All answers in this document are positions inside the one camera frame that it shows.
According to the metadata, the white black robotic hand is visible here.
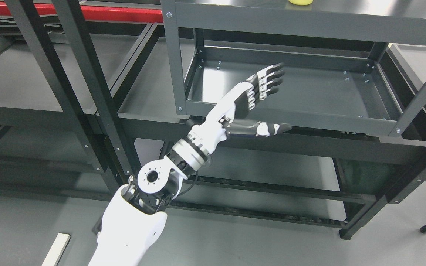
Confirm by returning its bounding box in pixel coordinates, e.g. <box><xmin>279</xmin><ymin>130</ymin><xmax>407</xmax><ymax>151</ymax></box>
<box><xmin>184</xmin><ymin>63</ymin><xmax>292</xmax><ymax>155</ymax></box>

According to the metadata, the yellow plastic cup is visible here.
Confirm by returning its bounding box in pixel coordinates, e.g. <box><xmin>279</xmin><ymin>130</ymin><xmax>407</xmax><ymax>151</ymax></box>
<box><xmin>289</xmin><ymin>0</ymin><xmax>314</xmax><ymax>6</ymax></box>

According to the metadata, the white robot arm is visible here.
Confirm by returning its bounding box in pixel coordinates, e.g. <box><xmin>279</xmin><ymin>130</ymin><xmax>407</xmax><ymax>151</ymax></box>
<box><xmin>88</xmin><ymin>133</ymin><xmax>218</xmax><ymax>266</ymax></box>

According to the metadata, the grey metal shelf unit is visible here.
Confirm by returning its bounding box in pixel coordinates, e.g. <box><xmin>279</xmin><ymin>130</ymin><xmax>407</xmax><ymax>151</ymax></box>
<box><xmin>161</xmin><ymin>0</ymin><xmax>426</xmax><ymax>240</ymax></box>

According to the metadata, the black metal shelf rack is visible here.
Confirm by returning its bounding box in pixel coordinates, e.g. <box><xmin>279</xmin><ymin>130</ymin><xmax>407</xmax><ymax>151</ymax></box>
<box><xmin>0</xmin><ymin>0</ymin><xmax>186</xmax><ymax>200</ymax></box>

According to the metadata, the red metal beam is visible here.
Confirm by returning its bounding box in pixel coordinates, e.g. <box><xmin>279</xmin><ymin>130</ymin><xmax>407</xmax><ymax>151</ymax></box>
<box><xmin>0</xmin><ymin>1</ymin><xmax>164</xmax><ymax>23</ymax></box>

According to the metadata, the white floor strip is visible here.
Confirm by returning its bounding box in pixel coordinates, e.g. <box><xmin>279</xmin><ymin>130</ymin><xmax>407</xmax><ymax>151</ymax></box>
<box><xmin>41</xmin><ymin>233</ymin><xmax>71</xmax><ymax>266</ymax></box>

